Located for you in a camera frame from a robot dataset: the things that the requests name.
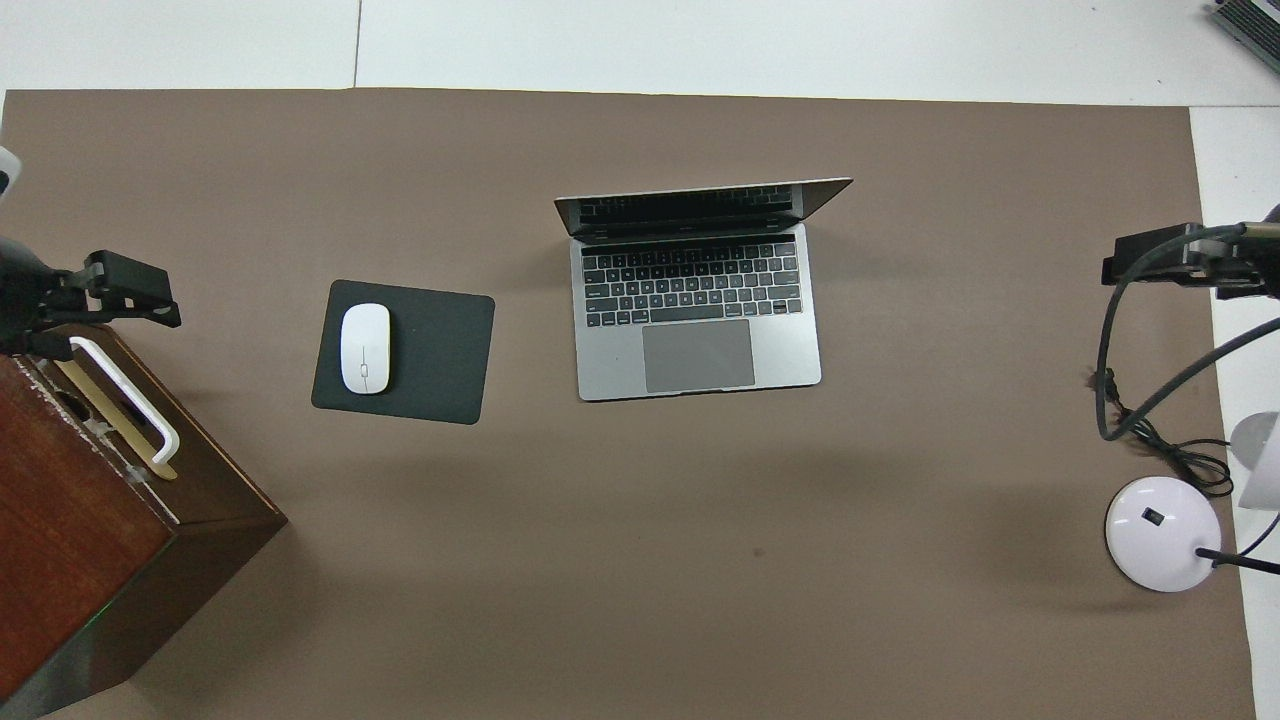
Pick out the white computer mouse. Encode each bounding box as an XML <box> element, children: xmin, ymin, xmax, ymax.
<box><xmin>340</xmin><ymin>303</ymin><xmax>392</xmax><ymax>395</ymax></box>

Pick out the grey slatted device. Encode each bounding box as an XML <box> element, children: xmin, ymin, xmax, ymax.
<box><xmin>1210</xmin><ymin>0</ymin><xmax>1280</xmax><ymax>76</ymax></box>

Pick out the brown table mat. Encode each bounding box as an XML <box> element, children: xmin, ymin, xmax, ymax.
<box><xmin>0</xmin><ymin>88</ymin><xmax>1256</xmax><ymax>720</ymax></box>

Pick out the dark brown wooden box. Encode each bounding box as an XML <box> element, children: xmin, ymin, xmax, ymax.
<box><xmin>0</xmin><ymin>325</ymin><xmax>289</xmax><ymax>720</ymax></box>

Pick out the black mouse pad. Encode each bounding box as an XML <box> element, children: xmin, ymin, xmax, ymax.
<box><xmin>311</xmin><ymin>280</ymin><xmax>496</xmax><ymax>425</ymax></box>

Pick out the silver grey laptop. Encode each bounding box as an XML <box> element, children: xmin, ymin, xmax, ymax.
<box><xmin>554</xmin><ymin>178</ymin><xmax>854</xmax><ymax>403</ymax></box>

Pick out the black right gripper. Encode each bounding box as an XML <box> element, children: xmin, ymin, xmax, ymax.
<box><xmin>1102</xmin><ymin>225</ymin><xmax>1269</xmax><ymax>299</ymax></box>

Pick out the brass handle plate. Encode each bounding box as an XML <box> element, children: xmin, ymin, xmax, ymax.
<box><xmin>50</xmin><ymin>355</ymin><xmax>179</xmax><ymax>481</ymax></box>

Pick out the white box handle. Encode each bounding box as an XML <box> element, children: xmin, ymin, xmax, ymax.
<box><xmin>68</xmin><ymin>337</ymin><xmax>179</xmax><ymax>466</ymax></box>

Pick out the black lamp power cable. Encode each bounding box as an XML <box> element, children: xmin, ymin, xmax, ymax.
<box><xmin>1088</xmin><ymin>365</ymin><xmax>1280</xmax><ymax>561</ymax></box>

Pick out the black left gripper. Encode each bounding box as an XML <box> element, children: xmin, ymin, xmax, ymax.
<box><xmin>0</xmin><ymin>237</ymin><xmax>183</xmax><ymax>359</ymax></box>

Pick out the white desk lamp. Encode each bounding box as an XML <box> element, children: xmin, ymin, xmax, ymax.
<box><xmin>1105</xmin><ymin>412</ymin><xmax>1280</xmax><ymax>593</ymax></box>

